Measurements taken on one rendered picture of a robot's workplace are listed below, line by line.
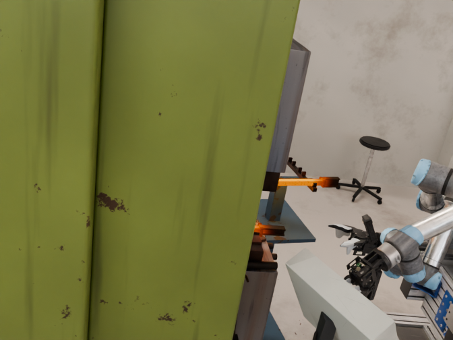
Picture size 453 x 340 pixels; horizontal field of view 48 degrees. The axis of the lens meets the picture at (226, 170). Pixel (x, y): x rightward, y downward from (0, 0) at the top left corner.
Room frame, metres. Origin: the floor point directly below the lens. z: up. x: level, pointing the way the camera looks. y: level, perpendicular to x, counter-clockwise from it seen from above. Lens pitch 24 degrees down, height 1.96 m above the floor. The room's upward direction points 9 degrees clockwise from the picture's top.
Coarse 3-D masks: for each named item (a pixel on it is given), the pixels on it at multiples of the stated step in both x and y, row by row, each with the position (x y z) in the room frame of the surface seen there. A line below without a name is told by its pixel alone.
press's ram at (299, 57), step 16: (304, 48) 1.55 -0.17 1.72; (288, 64) 1.50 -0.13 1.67; (304, 64) 1.51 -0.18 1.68; (288, 80) 1.51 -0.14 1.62; (304, 80) 1.52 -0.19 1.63; (288, 96) 1.51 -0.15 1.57; (288, 112) 1.51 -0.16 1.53; (288, 128) 1.51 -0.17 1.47; (272, 144) 1.50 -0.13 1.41; (288, 144) 1.51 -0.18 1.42; (272, 160) 1.51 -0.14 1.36
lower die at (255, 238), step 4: (256, 232) 1.66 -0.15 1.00; (256, 236) 1.64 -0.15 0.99; (252, 240) 1.61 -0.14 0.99; (256, 240) 1.62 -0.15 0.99; (260, 240) 1.62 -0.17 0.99; (252, 244) 1.60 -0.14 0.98; (256, 244) 1.60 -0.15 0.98; (260, 244) 1.61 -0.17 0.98; (252, 248) 1.57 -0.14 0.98; (256, 248) 1.58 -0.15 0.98; (260, 248) 1.58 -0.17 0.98; (252, 252) 1.56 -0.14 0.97; (256, 252) 1.56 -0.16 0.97; (260, 252) 1.56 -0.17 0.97; (252, 256) 1.56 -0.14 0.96; (256, 256) 1.56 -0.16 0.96; (260, 256) 1.56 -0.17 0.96; (260, 260) 1.56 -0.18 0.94
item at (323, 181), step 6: (282, 180) 2.10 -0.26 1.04; (288, 180) 2.11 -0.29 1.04; (294, 180) 2.12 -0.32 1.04; (300, 180) 2.13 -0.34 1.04; (306, 180) 2.14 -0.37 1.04; (312, 180) 2.15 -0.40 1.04; (318, 180) 2.16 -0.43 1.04; (324, 180) 2.16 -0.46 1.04; (330, 180) 2.19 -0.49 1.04; (336, 180) 2.20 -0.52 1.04; (324, 186) 2.16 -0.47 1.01; (330, 186) 2.18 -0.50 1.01; (336, 186) 2.19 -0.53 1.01
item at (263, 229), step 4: (260, 224) 1.70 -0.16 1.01; (256, 228) 1.67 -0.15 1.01; (260, 228) 1.67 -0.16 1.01; (264, 228) 1.68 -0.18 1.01; (268, 228) 1.68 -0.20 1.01; (272, 228) 1.69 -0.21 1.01; (276, 228) 1.69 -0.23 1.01; (280, 228) 1.70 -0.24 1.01; (284, 228) 1.70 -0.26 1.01; (260, 232) 1.66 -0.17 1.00; (264, 232) 1.69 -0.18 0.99; (268, 232) 1.69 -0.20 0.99; (272, 232) 1.69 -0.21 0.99; (276, 232) 1.69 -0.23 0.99; (280, 232) 1.70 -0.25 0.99; (260, 236) 1.67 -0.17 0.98
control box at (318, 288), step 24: (288, 264) 1.22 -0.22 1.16; (312, 264) 1.21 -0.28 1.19; (312, 288) 1.14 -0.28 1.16; (336, 288) 1.12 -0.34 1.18; (312, 312) 1.22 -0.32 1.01; (336, 312) 1.06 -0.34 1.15; (360, 312) 1.04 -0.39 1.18; (336, 336) 1.14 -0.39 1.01; (360, 336) 1.00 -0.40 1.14; (384, 336) 0.99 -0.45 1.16
